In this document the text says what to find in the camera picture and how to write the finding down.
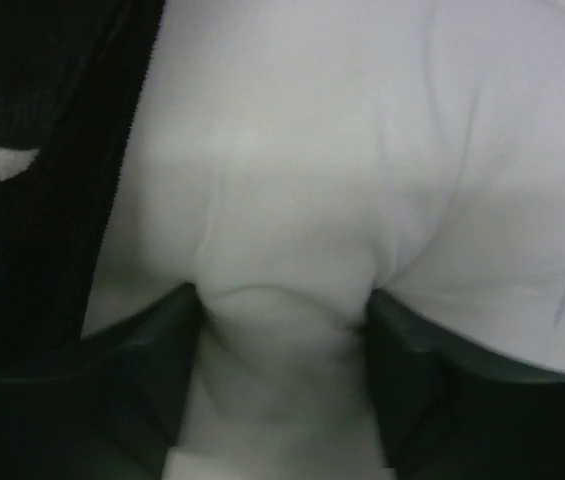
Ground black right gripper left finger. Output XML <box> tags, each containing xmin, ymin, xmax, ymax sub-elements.
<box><xmin>0</xmin><ymin>284</ymin><xmax>202</xmax><ymax>479</ymax></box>

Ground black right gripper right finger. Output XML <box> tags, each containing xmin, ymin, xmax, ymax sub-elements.
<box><xmin>363</xmin><ymin>291</ymin><xmax>565</xmax><ymax>480</ymax></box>

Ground white pillow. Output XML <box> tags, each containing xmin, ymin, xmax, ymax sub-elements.
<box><xmin>85</xmin><ymin>1</ymin><xmax>565</xmax><ymax>479</ymax></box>

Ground black white checkered pillowcase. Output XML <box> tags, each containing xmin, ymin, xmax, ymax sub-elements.
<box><xmin>0</xmin><ymin>1</ymin><xmax>164</xmax><ymax>368</ymax></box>

